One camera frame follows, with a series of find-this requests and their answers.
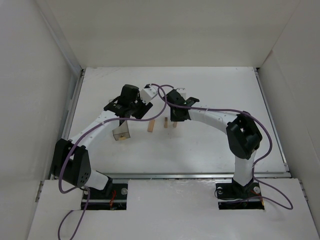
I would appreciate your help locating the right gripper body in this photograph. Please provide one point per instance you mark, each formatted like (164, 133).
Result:
(178, 115)

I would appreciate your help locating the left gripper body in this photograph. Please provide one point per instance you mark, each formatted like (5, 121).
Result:
(119, 107)

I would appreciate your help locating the wooden block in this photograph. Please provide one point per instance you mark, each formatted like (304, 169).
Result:
(166, 122)
(151, 125)
(174, 124)

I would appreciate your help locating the clear plastic box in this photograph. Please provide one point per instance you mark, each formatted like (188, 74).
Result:
(121, 131)

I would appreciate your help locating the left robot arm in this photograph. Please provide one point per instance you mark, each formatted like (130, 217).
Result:
(71, 158)

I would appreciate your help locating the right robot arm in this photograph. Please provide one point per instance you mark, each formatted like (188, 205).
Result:
(243, 137)

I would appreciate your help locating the white foam front board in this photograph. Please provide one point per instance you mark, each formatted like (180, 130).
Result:
(175, 210)

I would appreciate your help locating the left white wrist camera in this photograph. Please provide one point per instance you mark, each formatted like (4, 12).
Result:
(147, 94)

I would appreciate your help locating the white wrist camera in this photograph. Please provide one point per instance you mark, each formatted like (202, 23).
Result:
(182, 92)
(147, 94)

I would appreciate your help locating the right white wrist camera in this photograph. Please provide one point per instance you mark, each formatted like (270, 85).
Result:
(182, 92)

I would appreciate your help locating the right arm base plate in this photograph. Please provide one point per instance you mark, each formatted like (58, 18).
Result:
(233, 196)

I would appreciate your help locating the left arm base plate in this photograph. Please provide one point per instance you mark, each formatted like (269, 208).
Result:
(114, 199)

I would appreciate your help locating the front aluminium rail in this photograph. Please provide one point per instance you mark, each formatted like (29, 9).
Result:
(154, 176)

